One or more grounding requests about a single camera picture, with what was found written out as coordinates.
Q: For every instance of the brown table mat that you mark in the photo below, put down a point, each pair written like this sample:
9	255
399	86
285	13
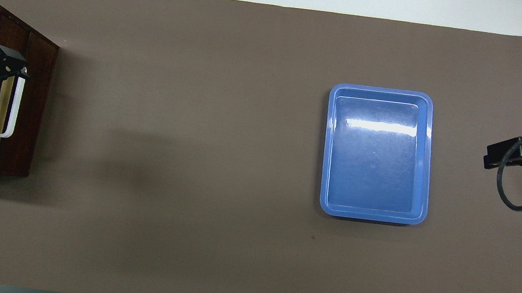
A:
212	185

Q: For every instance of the blue plastic tray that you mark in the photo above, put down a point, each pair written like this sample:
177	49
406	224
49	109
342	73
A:
378	155

